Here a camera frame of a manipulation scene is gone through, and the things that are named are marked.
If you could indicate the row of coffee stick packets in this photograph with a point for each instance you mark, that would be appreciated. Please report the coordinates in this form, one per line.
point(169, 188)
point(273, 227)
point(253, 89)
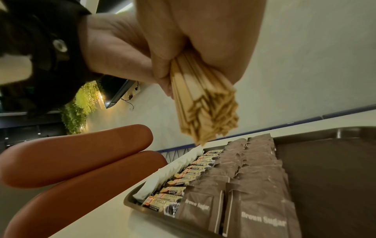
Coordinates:
point(176, 183)

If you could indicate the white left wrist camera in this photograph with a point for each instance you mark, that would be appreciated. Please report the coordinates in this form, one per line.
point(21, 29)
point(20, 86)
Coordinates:
point(14, 69)

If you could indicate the green plant wall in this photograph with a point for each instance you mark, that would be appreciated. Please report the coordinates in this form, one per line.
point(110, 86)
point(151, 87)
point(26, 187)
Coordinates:
point(79, 107)

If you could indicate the black wall television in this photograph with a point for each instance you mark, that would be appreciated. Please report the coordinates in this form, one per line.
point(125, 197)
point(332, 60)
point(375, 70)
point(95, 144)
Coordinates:
point(116, 90)

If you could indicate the white wall socket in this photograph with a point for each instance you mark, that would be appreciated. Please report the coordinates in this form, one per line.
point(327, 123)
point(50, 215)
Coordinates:
point(137, 88)
point(130, 95)

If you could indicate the person's left hand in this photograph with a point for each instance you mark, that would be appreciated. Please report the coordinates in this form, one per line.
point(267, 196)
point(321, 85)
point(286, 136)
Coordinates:
point(114, 46)

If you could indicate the row of white sachets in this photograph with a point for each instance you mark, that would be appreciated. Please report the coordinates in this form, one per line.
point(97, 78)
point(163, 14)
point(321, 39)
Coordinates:
point(164, 176)

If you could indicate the red padded chair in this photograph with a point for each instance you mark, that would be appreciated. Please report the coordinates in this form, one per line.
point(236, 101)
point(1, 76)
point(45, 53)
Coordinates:
point(73, 162)

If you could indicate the person's right hand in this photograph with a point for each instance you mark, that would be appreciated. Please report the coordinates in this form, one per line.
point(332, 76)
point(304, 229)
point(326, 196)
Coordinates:
point(211, 30)

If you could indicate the bundle of wooden stir sticks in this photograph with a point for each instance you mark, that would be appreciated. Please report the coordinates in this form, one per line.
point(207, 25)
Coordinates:
point(202, 102)

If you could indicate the brown plastic tray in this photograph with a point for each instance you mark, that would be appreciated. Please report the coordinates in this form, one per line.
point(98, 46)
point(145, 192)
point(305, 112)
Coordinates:
point(329, 176)

